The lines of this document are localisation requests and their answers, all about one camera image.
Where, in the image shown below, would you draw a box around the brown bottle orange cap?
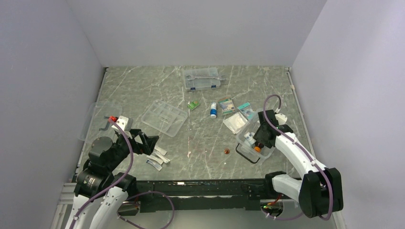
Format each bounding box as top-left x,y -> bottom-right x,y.
254,142 -> 264,153

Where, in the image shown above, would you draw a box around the clear screw box blue latches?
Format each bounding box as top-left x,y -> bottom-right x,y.
182,67 -> 223,92

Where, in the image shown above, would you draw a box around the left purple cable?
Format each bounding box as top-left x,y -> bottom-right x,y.
69,119 -> 175,229

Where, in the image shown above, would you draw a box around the black base frame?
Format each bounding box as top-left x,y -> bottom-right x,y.
118,178 -> 287,216

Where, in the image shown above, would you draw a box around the clear divided organizer tray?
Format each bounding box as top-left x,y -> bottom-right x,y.
141,100 -> 188,137

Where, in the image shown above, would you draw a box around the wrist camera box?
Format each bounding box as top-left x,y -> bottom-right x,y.
109,115 -> 133,131
275,113 -> 288,125

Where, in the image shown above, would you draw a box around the teal striped packet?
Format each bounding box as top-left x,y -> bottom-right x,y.
218,97 -> 237,115

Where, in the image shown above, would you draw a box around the clear first aid box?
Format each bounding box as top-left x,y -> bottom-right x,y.
235,108 -> 275,164

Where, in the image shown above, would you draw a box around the white bottle blue label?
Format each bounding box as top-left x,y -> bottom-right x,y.
210,102 -> 217,119

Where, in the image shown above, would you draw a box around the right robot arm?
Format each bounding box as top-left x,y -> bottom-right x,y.
254,110 -> 344,219

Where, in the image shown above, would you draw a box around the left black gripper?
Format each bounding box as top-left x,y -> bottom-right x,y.
107,128 -> 159,171

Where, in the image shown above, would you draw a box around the white gauze pad packet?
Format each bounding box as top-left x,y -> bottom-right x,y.
223,112 -> 248,134

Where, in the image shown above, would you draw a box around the white sachet top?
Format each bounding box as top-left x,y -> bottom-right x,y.
154,146 -> 167,156

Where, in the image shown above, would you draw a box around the teal carded blister pack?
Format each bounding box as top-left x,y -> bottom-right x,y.
237,102 -> 255,120

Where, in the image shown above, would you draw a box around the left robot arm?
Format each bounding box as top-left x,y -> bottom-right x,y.
66,129 -> 159,229

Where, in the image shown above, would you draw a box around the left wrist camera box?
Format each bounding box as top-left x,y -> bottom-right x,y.
109,115 -> 133,131

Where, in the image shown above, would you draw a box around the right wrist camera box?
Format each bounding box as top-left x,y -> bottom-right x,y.
275,113 -> 288,125

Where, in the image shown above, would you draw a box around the small white pill bottle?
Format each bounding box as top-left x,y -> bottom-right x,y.
244,132 -> 256,146

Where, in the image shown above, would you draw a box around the small green box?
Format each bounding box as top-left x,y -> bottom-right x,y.
187,100 -> 200,111

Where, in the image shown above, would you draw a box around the blue printed sachet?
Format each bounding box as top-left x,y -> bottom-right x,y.
146,159 -> 162,171

